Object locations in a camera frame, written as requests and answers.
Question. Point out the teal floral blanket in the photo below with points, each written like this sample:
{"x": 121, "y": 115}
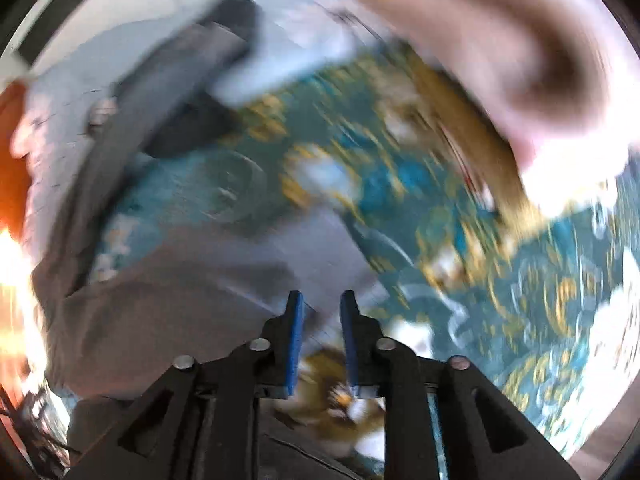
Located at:
{"x": 380, "y": 185}

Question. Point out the orange wooden bed frame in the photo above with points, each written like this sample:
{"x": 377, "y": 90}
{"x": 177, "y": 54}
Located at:
{"x": 10, "y": 160}

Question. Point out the black garment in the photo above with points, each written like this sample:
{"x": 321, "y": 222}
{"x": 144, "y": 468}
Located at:
{"x": 170, "y": 80}

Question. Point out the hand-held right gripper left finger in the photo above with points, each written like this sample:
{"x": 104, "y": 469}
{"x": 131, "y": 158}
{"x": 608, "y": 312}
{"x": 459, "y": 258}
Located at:
{"x": 296, "y": 340}

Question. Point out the grey sweater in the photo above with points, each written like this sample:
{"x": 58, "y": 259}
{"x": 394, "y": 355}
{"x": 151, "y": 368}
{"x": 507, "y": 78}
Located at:
{"x": 175, "y": 310}

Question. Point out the pink fuzzy garment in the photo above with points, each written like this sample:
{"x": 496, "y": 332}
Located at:
{"x": 500, "y": 35}

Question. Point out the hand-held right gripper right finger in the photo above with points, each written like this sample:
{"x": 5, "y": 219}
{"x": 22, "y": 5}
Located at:
{"x": 348, "y": 340}

